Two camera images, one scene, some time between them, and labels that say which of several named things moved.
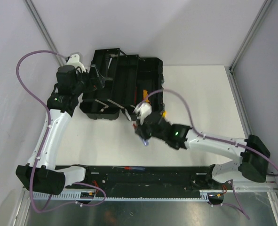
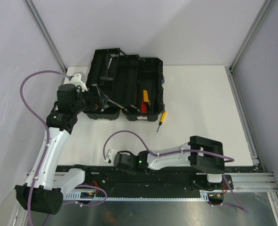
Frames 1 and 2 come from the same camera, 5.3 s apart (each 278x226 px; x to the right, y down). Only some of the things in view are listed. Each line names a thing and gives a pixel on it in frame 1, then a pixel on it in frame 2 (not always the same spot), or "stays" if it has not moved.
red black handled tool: (135, 95) stays
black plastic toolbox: (123, 82) stays
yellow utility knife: (145, 95) stays
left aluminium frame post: (44, 30) stays
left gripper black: (99, 80) to (92, 105)
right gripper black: (140, 131) to (125, 170)
